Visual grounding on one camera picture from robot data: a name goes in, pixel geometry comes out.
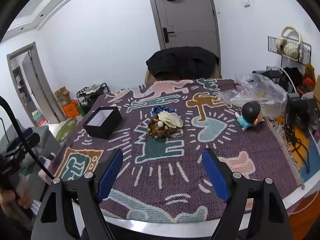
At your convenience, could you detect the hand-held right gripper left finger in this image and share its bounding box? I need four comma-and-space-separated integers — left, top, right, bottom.
30, 148, 124, 240

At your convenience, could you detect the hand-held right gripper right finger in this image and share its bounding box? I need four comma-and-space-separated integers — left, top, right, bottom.
201, 148, 293, 240

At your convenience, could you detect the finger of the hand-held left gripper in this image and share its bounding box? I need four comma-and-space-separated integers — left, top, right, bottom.
6, 127, 41, 153

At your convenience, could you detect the black jewelry box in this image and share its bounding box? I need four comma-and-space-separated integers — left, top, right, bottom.
83, 106, 123, 140

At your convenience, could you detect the pile of bead bracelets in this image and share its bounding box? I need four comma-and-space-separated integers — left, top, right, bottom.
146, 116, 184, 139

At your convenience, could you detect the white flower hair clip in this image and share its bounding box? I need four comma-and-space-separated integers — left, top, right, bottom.
157, 111, 184, 129

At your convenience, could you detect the blue scrunchie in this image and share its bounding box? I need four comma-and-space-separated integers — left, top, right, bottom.
151, 106, 175, 117

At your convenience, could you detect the person's left hand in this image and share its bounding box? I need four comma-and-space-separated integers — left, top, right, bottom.
0, 189, 33, 221

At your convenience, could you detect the green round fan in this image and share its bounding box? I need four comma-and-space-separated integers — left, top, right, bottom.
55, 117, 78, 143

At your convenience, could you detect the purple printed blanket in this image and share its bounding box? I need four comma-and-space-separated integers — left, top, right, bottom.
49, 79, 305, 224

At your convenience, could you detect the grey open side door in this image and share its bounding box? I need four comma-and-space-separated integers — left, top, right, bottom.
7, 42, 67, 128

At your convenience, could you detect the orange crate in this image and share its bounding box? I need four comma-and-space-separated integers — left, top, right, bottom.
62, 100, 79, 118

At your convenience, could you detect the cardboard box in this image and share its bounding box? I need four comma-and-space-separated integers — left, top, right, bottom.
54, 87, 72, 105

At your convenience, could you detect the black shoe rack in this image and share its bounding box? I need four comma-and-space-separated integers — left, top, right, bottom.
76, 83, 110, 113

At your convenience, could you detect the black-haired toy figurine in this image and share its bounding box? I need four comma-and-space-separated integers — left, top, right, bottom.
234, 101, 265, 131

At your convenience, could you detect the clear plastic bag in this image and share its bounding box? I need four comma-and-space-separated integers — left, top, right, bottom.
217, 72, 288, 118

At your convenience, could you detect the black device stand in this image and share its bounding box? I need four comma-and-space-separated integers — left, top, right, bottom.
285, 94, 318, 143

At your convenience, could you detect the cream handbag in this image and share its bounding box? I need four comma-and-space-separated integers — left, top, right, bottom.
275, 26, 304, 60

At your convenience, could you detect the black cable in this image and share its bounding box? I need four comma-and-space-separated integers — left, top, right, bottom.
0, 95, 55, 180

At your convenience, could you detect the black door handle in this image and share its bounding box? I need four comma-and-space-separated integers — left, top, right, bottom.
162, 27, 175, 43

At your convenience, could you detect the black wire wall rack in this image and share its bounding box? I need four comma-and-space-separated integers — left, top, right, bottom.
267, 36, 312, 65

